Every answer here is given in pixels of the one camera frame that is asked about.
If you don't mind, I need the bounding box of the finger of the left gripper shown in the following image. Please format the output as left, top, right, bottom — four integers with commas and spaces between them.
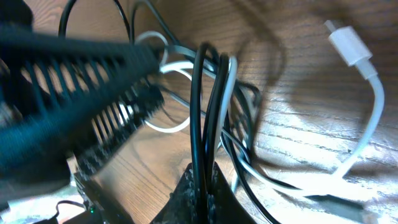
1, 24, 160, 93
1, 80, 164, 176

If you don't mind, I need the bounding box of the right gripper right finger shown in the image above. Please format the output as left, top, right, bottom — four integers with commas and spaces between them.
208, 162, 256, 224

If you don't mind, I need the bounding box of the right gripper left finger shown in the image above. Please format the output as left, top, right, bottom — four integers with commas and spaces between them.
151, 163, 205, 224

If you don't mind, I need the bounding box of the black usb cable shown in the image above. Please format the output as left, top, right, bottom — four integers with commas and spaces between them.
57, 0, 380, 224

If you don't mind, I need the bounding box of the white usb cable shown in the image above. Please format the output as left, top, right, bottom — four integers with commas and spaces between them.
133, 19, 386, 197

